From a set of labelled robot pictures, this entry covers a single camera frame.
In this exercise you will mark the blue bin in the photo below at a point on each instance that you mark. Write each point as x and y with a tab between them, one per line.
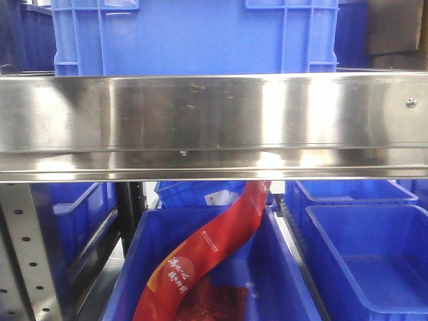
79	209
264	265
302	194
181	194
369	262

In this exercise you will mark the large blue crate on shelf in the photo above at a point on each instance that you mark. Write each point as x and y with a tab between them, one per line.
125	38

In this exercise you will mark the blue bin rear centre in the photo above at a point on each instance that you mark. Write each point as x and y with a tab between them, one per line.
181	194

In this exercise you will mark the red snack bag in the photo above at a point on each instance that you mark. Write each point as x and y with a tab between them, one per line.
202	251

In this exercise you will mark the blue bin centre lower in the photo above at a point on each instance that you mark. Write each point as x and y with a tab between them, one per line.
264	265

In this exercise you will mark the blue bin right lower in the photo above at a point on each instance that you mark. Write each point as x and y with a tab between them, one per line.
369	262

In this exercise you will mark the stainless steel shelf rail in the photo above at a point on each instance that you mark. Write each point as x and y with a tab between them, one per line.
343	125

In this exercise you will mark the blue bin rear right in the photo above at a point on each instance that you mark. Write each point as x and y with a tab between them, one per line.
302	194

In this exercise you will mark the blue bin left lower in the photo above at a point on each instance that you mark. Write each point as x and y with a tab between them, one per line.
79	209

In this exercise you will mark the perforated metal shelf post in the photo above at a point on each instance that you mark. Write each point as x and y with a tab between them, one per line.
26	210

